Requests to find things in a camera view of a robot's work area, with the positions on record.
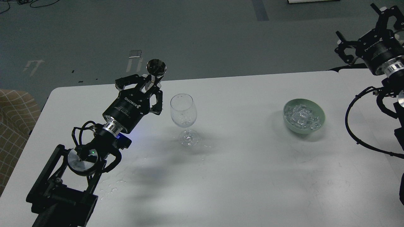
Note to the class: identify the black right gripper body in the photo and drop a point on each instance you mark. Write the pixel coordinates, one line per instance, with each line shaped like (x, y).
(379, 50)

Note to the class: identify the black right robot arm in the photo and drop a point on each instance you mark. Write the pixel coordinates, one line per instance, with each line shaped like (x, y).
(389, 97)

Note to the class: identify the clear ice cubes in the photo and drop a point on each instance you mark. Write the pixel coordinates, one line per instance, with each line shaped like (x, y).
(301, 117)

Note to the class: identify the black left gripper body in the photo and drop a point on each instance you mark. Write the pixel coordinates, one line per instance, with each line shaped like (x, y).
(129, 108)

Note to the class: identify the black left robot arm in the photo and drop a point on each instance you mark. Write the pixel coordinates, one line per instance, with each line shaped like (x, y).
(64, 193)

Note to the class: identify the clear wine glass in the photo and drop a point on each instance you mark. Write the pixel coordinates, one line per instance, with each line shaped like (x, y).
(184, 114)

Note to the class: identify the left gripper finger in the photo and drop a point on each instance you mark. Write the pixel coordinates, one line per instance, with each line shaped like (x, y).
(135, 79)
(153, 88)

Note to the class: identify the green bowl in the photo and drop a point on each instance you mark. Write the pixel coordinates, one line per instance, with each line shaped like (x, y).
(317, 110)

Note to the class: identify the metal floor plate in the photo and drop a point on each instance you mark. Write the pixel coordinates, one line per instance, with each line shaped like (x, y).
(135, 54)

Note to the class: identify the steel double jigger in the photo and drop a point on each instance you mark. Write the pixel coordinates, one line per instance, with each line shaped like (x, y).
(156, 68)

